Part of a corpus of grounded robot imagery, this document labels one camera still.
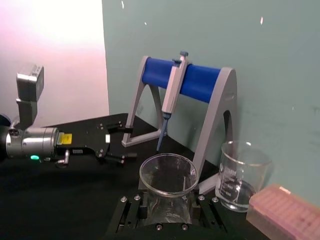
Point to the black table cloth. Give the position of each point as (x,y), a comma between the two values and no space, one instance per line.
(50,200)

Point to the grey and blue pipette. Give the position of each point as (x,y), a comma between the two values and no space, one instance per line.
(172,90)

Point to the pink pipette tip box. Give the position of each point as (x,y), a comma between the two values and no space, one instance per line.
(285,215)

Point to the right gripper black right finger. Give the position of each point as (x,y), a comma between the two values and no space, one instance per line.
(208,212)

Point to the grey stand with blue bar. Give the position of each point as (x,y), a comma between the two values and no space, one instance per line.
(215,105)

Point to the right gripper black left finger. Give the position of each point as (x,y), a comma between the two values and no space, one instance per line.
(130,210)

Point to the clear glass beaker with markings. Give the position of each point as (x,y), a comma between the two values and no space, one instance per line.
(237,190)

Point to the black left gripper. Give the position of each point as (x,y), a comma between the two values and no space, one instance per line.
(85,140)

